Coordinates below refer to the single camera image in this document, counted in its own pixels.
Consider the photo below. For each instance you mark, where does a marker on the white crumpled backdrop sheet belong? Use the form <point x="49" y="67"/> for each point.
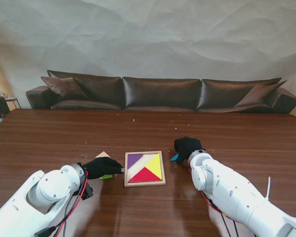
<point x="148" y="37"/>

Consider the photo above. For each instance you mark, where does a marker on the large red tangram triangle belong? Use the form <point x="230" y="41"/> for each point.
<point x="145" y="175"/>

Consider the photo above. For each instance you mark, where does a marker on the purple tangram triangle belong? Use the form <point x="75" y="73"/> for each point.
<point x="133" y="160"/>

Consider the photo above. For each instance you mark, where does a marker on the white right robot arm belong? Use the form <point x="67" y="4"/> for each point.
<point x="227" y="190"/>

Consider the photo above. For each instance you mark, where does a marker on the light wooden square tray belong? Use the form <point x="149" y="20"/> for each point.
<point x="144" y="160"/>

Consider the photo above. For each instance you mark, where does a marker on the green tangram square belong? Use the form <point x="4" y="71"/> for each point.
<point x="106" y="176"/>

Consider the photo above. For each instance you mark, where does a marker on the dark brown leather sofa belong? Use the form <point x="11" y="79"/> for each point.
<point x="160" y="93"/>

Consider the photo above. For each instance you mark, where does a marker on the small metal side table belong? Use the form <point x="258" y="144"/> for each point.
<point x="12" y="99"/>

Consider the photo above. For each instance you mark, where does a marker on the small blue tangram triangle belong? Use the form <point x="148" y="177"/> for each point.
<point x="173" y="158"/>

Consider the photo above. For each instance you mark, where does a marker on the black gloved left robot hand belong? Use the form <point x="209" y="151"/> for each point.
<point x="102" y="166"/>

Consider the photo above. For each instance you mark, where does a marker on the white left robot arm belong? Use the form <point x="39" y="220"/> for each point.
<point x="47" y="195"/>

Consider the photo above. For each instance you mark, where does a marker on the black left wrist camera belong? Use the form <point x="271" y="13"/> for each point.
<point x="88" y="192"/>

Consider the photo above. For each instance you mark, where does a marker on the small beige tangram triangle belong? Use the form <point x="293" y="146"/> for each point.
<point x="102" y="155"/>

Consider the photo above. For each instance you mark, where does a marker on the large yellow tangram triangle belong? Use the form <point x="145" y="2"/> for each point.
<point x="155" y="165"/>

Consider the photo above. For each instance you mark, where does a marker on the brown throw cushion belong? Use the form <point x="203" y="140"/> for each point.
<point x="257" y="95"/>
<point x="64" y="87"/>

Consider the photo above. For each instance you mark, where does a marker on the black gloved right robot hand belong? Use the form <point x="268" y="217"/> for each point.
<point x="187" y="145"/>

